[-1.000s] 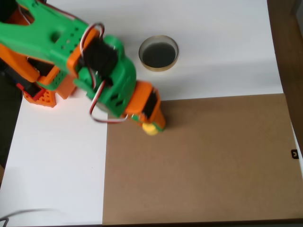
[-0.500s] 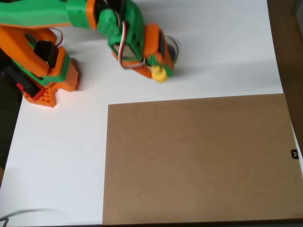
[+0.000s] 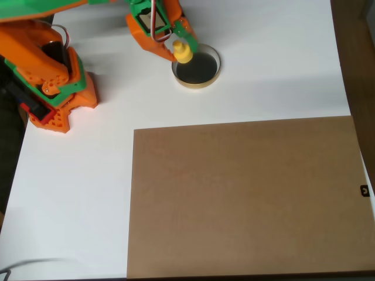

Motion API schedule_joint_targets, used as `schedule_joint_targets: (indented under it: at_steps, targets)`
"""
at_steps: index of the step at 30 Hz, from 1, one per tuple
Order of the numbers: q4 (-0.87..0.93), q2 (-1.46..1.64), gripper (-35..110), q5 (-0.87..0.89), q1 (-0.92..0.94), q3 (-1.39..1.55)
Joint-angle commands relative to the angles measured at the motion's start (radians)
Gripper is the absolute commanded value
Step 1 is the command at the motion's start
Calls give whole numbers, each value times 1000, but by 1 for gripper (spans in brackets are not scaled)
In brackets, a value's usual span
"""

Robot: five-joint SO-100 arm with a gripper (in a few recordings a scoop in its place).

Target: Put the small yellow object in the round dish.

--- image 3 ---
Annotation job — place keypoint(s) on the orange gripper, black servo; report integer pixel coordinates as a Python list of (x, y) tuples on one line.
[(145, 40)]

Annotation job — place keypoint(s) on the small yellow plastic piece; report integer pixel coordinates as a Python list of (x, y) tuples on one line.
[(183, 55)]

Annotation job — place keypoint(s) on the brown fibreboard sheet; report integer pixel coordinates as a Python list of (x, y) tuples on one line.
[(249, 205)]

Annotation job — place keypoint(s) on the orange robot base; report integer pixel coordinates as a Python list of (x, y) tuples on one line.
[(61, 120)]

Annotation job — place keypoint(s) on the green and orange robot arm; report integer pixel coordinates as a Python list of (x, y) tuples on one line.
[(29, 44)]

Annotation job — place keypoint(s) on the round dish, dark inside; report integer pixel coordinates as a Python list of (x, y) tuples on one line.
[(199, 73)]

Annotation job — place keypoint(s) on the small black clip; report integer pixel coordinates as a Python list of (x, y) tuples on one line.
[(364, 191)]

